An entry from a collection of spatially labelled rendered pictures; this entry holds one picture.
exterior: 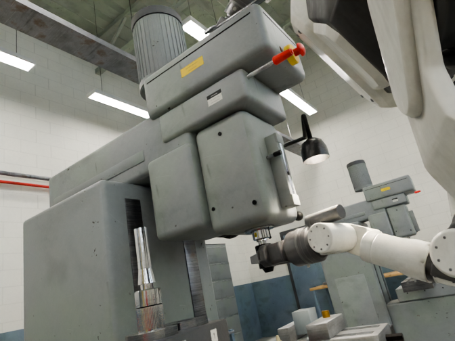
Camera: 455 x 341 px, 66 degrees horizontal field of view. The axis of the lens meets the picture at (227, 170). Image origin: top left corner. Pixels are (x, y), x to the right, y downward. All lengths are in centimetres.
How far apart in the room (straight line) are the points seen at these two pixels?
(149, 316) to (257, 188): 42
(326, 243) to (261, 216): 19
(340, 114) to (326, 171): 129
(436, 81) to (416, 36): 4
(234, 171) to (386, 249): 42
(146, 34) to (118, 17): 585
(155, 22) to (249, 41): 51
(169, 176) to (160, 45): 51
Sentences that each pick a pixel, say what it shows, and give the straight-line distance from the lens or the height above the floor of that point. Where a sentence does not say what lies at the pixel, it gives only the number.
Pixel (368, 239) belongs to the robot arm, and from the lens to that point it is 77.
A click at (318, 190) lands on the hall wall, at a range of 793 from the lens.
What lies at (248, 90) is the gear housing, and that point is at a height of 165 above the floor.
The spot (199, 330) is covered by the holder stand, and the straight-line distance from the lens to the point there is 69.
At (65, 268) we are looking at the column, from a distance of 125.
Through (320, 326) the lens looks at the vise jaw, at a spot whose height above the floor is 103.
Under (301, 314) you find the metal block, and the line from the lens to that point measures 109.
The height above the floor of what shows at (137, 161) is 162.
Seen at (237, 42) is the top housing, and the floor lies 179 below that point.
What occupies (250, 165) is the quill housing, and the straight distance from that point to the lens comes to 91.
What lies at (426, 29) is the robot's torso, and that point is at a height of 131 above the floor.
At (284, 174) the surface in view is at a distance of 95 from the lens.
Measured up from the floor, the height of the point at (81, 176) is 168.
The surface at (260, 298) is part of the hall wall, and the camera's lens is 863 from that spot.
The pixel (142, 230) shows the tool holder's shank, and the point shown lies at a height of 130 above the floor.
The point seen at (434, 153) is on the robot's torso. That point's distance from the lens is 34.
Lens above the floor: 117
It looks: 18 degrees up
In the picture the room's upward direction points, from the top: 12 degrees counter-clockwise
